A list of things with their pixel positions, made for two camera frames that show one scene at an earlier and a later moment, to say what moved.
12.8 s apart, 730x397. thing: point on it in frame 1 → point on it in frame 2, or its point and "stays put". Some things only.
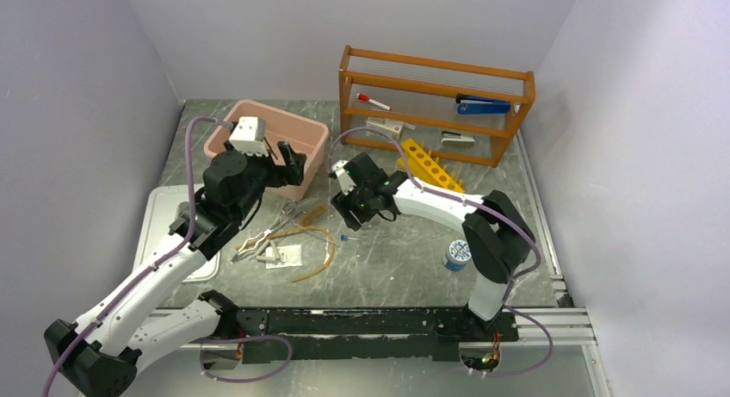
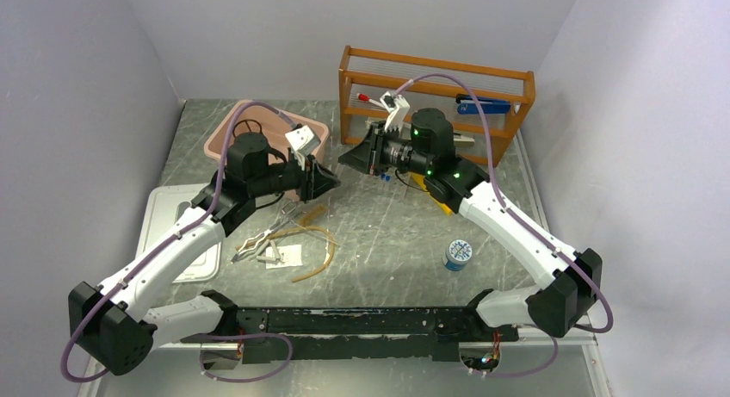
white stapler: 455,139 stays put
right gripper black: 343,203 → 360,158
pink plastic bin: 306,137 stays put
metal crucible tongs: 288,214 stays put
